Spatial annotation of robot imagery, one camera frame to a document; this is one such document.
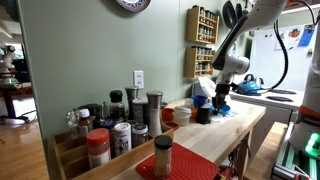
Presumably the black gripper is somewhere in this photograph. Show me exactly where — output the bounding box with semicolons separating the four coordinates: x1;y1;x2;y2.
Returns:
212;84;230;111

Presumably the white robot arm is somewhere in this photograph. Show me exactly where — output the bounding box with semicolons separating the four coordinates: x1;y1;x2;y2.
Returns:
211;0;320;159

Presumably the black filter holder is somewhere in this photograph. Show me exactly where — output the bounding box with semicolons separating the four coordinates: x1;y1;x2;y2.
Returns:
196;107;211;124

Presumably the light blue plastic bowl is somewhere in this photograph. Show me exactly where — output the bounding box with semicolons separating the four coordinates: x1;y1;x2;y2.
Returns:
210;105;231;116

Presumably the white crumpled cloth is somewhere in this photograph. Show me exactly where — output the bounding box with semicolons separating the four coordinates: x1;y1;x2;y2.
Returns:
193;77;216;97

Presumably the dark blue plastic cup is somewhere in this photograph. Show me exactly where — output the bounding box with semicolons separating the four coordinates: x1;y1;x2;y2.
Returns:
191;95;209;108

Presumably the small white cloth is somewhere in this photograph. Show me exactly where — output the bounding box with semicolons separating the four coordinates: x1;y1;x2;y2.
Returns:
226;111;239;118

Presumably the orange plastic cup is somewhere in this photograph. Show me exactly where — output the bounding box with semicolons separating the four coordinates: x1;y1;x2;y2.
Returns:
190;108;197;119

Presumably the blue kettle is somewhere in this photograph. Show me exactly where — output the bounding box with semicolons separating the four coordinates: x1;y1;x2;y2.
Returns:
233;74;261;95

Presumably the white lidded container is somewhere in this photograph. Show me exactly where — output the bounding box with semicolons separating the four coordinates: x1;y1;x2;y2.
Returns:
173;106;192;126

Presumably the wooden butcher block table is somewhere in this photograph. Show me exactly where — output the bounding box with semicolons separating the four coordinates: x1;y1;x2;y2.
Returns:
109;98;267;180

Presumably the lower wooden spice rack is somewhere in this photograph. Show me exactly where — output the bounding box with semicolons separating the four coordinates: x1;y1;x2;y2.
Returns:
184;46;215;78

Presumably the wooden spice rack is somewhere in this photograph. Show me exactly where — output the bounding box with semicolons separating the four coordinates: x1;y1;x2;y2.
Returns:
184;46;215;78
186;5;219;44

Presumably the white kitchen stove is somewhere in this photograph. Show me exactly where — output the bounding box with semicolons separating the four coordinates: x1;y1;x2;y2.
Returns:
229;88;306;158

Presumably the steel pepper grinder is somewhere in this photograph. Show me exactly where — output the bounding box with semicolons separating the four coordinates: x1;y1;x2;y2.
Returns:
147;91;163;137

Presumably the spice jar black lid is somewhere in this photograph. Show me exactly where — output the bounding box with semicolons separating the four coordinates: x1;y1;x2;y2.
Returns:
154;135;172;179

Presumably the upper wooden spice rack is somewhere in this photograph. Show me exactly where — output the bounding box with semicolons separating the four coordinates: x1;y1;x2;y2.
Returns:
186;5;219;44

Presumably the black frying pan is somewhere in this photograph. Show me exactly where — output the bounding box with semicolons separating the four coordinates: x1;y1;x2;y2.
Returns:
222;0;237;29

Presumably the white spice shaker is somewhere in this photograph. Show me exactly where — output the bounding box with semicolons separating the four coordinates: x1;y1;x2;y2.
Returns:
114;122;132;156

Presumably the black lid glass bottle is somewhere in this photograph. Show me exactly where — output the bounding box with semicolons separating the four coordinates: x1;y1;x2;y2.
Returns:
109;90;125;122

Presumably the spice jar red lid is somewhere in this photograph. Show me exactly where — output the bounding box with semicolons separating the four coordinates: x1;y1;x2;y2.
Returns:
86;128;111;169

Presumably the wooden spice tray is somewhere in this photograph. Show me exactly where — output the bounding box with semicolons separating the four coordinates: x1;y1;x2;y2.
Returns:
47;121;175;180

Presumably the white wall outlet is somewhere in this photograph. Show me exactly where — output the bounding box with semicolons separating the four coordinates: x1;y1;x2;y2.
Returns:
133;70;144;89

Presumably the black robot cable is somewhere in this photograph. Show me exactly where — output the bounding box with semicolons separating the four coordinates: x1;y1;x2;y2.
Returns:
261;0;319;92

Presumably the decorative wall plate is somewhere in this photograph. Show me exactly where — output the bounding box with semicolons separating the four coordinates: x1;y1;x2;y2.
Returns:
116;0;151;13

